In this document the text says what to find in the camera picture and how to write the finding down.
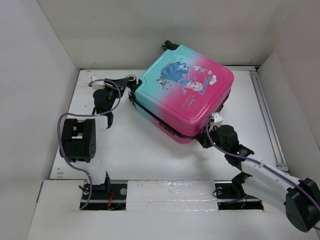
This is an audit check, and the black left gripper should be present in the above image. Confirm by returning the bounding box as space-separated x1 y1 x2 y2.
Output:
102 77 129 112

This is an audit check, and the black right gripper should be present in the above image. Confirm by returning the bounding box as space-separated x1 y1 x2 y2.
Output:
194 124 228 154

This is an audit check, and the pink teal kids suitcase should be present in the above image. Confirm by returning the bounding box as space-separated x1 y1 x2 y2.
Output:
128 40 234 144

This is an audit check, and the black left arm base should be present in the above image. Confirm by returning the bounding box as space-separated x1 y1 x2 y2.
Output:
79 174 128 211

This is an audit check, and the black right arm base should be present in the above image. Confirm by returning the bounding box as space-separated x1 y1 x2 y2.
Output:
212 172 264 210

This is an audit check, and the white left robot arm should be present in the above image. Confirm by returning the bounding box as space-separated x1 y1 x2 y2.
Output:
57 75 137 199

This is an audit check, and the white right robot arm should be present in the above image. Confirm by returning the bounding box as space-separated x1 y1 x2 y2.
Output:
196 125 320 233

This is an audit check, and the white foam cover panel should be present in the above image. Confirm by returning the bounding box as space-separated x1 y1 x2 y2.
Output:
126 180 218 212

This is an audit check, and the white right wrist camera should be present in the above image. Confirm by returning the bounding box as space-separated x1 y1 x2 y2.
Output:
209 112 223 129

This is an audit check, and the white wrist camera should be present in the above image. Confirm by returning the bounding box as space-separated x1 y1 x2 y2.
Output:
209 112 223 129
88 75 105 91

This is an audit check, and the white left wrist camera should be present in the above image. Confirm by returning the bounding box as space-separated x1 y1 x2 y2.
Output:
88 75 105 91

